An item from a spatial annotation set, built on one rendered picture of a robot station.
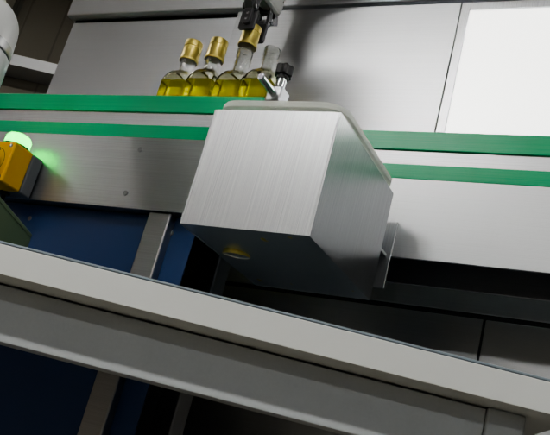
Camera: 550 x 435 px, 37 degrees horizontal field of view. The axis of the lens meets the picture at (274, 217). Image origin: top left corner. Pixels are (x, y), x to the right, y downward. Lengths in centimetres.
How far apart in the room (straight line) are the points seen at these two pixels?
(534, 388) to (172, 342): 37
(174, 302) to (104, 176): 50
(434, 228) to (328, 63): 54
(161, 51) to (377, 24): 50
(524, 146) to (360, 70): 45
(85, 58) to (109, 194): 72
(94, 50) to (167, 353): 118
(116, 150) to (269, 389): 59
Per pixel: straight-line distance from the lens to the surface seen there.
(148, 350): 90
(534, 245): 114
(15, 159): 138
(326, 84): 158
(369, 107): 152
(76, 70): 197
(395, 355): 86
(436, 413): 90
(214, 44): 155
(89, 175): 135
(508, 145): 123
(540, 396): 88
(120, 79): 188
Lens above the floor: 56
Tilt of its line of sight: 19 degrees up
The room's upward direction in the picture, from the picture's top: 15 degrees clockwise
